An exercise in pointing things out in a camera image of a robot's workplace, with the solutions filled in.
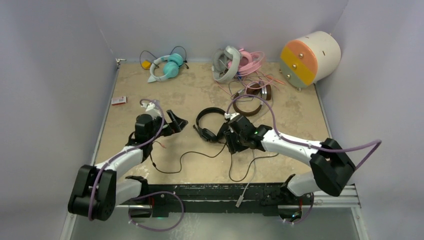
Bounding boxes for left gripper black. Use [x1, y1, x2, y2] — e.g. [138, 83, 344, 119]
[147, 110, 187, 143]

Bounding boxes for black headphones with cable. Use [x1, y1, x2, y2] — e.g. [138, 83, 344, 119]
[149, 107, 280, 183]

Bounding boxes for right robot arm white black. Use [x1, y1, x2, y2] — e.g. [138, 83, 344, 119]
[224, 113, 356, 204]

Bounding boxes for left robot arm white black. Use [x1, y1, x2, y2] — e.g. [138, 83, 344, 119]
[67, 110, 189, 221]

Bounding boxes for brown headphones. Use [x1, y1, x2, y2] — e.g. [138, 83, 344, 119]
[232, 83, 273, 117]

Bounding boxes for teal white cat headphones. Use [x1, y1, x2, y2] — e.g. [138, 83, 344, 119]
[147, 53, 185, 83]

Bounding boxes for grey white headphones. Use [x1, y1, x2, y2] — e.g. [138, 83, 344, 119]
[211, 45, 242, 83]

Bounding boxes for pink headphones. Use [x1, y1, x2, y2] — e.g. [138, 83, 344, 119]
[236, 48, 265, 77]

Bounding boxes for small red white box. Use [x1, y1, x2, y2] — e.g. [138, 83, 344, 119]
[111, 96, 128, 106]

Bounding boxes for yellow small object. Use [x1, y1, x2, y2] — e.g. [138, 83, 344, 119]
[140, 60, 152, 70]

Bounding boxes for round drawer cabinet orange yellow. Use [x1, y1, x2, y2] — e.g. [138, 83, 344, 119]
[279, 31, 342, 89]

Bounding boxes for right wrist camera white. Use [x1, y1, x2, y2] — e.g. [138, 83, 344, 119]
[224, 112, 240, 122]

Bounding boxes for white usb cable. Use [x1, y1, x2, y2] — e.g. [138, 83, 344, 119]
[235, 149, 258, 209]

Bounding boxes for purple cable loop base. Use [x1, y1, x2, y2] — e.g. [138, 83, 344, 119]
[128, 191, 185, 232]

